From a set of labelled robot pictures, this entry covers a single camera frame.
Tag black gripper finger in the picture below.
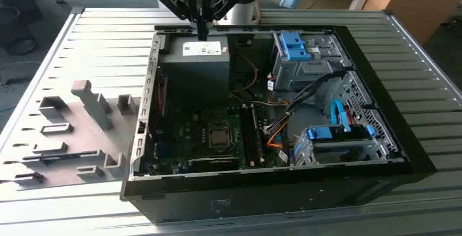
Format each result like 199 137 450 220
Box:
154 0 203 42
202 0 243 42

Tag black RAM slot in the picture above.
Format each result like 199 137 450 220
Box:
243 106 255 167
240 106 252 167
247 106 258 167

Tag grey power supply unit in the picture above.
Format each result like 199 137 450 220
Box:
160 35 232 100

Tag grey metal drive cage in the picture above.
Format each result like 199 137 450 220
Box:
272 31 354 93

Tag silver CPU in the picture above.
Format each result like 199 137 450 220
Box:
210 129 232 146

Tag green motherboard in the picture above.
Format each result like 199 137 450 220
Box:
150 105 290 176

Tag perforated metal cage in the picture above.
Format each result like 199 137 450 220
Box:
316 70 401 153

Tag metal CPU socket cover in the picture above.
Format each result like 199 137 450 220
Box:
206 123 235 154

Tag hard disk in blue carrier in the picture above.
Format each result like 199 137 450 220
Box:
304 124 377 142

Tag grey parts rack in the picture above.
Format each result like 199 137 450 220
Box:
0 80 144 191

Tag wooden cabinet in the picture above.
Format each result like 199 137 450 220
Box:
362 0 462 47

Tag black graphics card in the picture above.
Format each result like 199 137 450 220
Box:
187 156 242 174

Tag silver disk bay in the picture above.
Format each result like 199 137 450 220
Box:
291 135 389 166

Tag black chair base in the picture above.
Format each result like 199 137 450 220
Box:
439 10 462 32

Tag black PC case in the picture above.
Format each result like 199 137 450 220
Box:
119 24 438 224

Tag blue plastic drive bracket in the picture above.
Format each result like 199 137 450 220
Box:
279 31 307 50
288 47 312 61

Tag multicolour wire bundle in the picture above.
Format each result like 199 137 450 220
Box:
248 98 290 109

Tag black cable bundle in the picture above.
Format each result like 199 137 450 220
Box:
264 72 343 135

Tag orange flat data cable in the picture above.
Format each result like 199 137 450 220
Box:
266 132 288 148

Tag red data cable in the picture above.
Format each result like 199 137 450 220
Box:
345 105 358 126

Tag blue data cable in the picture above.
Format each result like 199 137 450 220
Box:
330 99 354 133

